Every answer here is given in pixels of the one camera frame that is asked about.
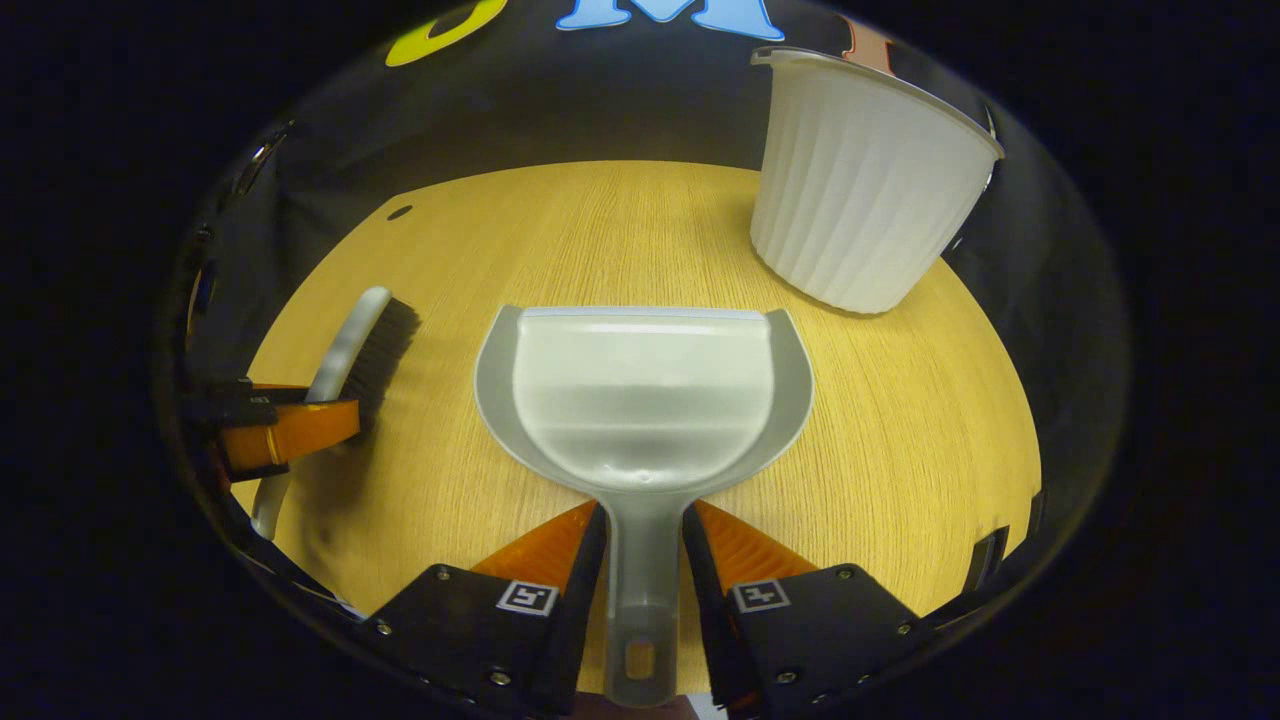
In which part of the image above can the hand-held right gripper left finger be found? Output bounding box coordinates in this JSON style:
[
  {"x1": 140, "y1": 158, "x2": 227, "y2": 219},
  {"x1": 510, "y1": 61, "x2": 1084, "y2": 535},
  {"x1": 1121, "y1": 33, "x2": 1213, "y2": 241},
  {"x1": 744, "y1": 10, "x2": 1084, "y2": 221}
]
[{"x1": 358, "y1": 500, "x2": 609, "y2": 719}]

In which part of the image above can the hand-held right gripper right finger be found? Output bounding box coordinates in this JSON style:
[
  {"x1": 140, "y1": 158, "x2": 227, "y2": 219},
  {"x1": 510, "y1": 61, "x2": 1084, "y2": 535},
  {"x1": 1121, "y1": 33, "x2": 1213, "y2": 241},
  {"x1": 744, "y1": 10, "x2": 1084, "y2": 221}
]
[{"x1": 682, "y1": 500, "x2": 936, "y2": 716}]

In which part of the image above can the small grey broom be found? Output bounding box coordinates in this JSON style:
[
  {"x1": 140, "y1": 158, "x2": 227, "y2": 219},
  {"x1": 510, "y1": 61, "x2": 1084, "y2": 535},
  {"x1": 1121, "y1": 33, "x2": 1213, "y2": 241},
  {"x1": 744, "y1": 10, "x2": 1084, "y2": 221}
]
[{"x1": 250, "y1": 286, "x2": 423, "y2": 542}]

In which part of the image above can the grey plastic dustpan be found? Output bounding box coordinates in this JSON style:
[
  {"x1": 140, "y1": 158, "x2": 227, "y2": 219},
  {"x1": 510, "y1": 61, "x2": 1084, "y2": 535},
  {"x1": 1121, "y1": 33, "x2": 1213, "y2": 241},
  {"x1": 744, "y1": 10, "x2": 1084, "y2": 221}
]
[{"x1": 474, "y1": 305, "x2": 816, "y2": 709}]

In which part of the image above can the white ribbed garbage bin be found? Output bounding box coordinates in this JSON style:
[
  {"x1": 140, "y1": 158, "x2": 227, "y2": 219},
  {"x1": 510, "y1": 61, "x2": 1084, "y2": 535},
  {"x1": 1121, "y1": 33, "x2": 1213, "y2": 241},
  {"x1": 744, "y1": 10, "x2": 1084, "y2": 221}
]
[{"x1": 750, "y1": 45, "x2": 1006, "y2": 316}]

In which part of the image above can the light wooden desktop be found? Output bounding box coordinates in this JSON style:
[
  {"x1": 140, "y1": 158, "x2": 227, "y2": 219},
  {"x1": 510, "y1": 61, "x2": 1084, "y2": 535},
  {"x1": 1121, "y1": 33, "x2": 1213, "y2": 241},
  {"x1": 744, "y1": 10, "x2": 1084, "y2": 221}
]
[{"x1": 232, "y1": 160, "x2": 1043, "y2": 701}]

